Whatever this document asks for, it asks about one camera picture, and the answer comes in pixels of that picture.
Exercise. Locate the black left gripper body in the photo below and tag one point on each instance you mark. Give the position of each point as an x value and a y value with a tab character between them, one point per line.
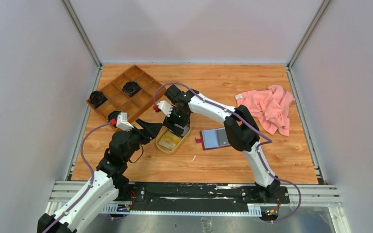
137	138

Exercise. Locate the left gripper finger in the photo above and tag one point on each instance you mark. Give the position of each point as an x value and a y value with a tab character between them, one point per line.
153	129
144	124

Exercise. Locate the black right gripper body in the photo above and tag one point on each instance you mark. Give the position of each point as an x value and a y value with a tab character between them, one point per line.
178	117

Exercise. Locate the gold card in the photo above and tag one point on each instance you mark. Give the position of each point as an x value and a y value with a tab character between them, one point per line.
169	140

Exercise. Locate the beige oval tray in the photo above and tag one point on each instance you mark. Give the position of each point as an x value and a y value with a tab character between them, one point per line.
164	150

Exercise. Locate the red leather card holder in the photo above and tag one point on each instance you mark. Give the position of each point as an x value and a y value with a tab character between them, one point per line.
208	140

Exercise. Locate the silver VIP card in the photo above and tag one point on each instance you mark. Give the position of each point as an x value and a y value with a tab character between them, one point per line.
222	137

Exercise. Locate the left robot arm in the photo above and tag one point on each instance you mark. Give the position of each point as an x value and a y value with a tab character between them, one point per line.
107	181

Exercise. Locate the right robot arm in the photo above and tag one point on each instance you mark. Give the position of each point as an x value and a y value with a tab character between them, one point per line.
241	130

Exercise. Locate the black round part lower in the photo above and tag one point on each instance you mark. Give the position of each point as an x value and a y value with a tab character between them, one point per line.
113	115

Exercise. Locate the black round part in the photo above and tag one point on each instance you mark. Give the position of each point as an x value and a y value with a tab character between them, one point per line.
131	88
97	98
113	115

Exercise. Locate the brown wooden divided tray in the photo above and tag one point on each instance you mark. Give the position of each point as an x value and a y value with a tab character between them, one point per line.
112	80

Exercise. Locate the black round part upper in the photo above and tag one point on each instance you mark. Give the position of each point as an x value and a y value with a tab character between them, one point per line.
131	88

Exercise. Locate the black round part left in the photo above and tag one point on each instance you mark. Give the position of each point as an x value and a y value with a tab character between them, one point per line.
97	98

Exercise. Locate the pink cloth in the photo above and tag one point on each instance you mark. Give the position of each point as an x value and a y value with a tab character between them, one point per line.
270	107

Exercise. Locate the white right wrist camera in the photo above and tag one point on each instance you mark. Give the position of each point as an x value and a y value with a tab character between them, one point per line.
165	107

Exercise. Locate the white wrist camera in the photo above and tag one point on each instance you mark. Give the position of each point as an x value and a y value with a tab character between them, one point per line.
123	123
165	107

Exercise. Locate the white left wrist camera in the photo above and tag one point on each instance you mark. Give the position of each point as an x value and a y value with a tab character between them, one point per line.
123	123

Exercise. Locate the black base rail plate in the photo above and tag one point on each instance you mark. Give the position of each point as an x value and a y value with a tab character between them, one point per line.
208	198

